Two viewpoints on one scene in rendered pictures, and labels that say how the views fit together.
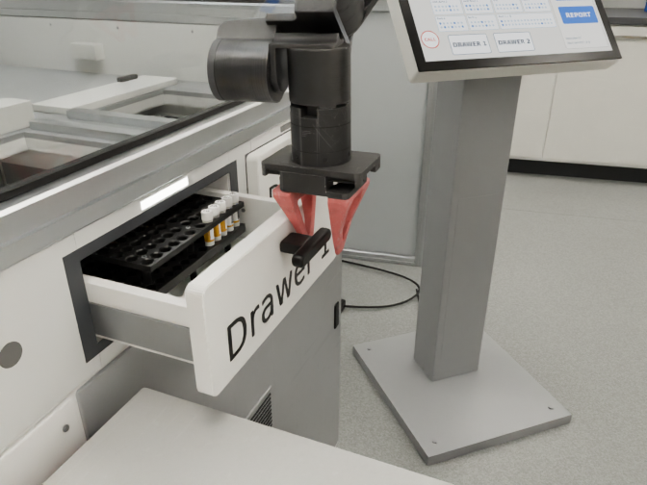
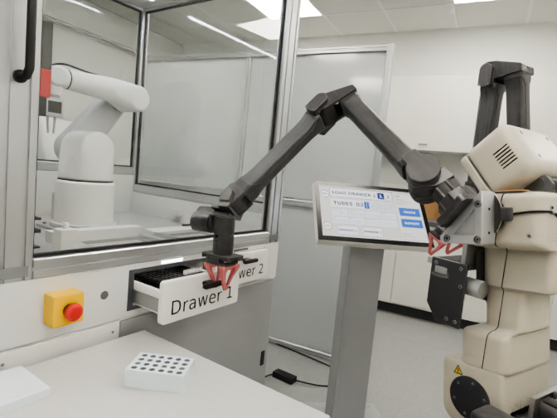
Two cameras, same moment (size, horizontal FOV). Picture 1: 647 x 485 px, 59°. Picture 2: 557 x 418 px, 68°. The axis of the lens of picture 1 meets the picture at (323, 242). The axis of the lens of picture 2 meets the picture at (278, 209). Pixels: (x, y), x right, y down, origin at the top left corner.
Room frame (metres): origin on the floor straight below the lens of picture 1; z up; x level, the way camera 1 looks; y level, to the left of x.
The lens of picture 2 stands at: (-0.55, -0.37, 1.23)
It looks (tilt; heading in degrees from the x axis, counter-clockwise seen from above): 5 degrees down; 12
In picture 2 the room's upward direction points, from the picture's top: 5 degrees clockwise
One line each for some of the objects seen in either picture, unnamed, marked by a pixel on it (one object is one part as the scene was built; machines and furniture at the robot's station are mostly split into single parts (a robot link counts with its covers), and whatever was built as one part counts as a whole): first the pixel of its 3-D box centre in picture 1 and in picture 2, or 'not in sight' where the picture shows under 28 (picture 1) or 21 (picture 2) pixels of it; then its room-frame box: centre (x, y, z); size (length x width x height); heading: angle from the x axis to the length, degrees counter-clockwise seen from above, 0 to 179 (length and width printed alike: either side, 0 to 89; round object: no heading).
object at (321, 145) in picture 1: (321, 139); (223, 246); (0.53, 0.00, 1.01); 0.10 x 0.07 x 0.07; 67
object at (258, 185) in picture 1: (298, 164); (241, 267); (0.86, 0.04, 0.87); 0.29 x 0.02 x 0.11; 157
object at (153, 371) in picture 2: not in sight; (160, 371); (0.24, 0.02, 0.78); 0.12 x 0.08 x 0.04; 99
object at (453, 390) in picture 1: (471, 233); (356, 334); (1.37, -0.39, 0.51); 0.50 x 0.45 x 1.02; 20
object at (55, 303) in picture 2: not in sight; (65, 308); (0.25, 0.27, 0.88); 0.07 x 0.05 x 0.07; 157
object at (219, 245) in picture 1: (123, 240); (155, 278); (0.59, 0.23, 0.87); 0.22 x 0.18 x 0.06; 67
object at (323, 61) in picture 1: (313, 73); (222, 225); (0.53, 0.01, 1.07); 0.07 x 0.06 x 0.07; 75
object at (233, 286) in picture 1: (278, 268); (202, 292); (0.52, 0.05, 0.87); 0.29 x 0.02 x 0.11; 157
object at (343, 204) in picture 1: (325, 208); (222, 272); (0.53, 0.00, 0.93); 0.07 x 0.07 x 0.09; 67
